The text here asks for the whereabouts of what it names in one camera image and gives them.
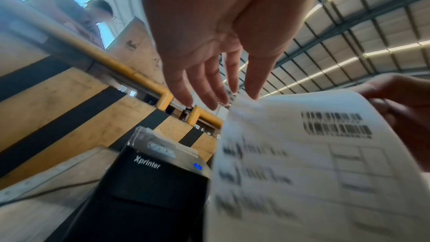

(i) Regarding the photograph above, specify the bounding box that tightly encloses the person's right hand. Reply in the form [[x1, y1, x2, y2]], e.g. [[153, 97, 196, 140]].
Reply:
[[351, 73, 430, 174]]

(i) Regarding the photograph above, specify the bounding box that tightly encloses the person's left hand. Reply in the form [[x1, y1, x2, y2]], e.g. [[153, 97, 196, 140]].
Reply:
[[138, 0, 326, 111]]

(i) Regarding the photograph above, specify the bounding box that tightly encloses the white printed shipping label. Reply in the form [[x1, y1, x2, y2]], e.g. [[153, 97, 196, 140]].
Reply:
[[203, 88, 430, 242]]

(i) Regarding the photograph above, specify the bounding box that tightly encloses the brown cardboard box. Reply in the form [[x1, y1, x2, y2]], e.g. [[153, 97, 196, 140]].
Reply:
[[108, 16, 166, 85]]

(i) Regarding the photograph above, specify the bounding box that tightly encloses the row of ceiling light strips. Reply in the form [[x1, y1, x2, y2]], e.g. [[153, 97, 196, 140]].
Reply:
[[238, 0, 430, 98]]

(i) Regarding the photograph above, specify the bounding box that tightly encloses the yellow metal railing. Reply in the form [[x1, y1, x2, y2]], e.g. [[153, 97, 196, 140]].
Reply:
[[32, 16, 224, 131]]

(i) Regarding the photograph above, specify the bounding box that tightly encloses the black label printer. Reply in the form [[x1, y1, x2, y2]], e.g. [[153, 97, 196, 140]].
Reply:
[[54, 126, 213, 242]]

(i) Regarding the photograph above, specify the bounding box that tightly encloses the wooden crate with black straps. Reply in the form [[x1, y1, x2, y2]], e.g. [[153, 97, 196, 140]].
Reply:
[[0, 55, 220, 192]]

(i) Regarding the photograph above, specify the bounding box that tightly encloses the black cable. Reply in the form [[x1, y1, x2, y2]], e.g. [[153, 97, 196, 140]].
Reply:
[[0, 178, 103, 208]]

